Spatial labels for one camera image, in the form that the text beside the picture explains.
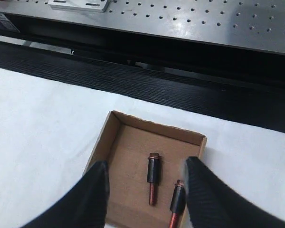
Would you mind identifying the cardboard box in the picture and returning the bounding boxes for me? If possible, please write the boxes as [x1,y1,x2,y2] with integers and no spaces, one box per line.
[82,110,208,228]

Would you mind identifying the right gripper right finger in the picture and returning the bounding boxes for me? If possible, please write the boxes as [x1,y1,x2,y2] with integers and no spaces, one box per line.
[181,156,285,228]

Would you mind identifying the copper bolt in black sleeve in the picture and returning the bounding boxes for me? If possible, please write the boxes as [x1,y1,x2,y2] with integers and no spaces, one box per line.
[147,152,165,206]
[168,179,187,228]

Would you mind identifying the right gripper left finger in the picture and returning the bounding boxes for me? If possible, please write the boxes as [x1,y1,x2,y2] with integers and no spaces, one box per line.
[20,160,109,228]

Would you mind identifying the metal bench with holes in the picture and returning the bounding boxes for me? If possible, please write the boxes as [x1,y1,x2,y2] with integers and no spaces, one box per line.
[0,0,285,57]

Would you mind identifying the silver metal bracket plate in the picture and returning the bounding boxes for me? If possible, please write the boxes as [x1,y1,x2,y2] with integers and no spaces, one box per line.
[48,0,110,13]

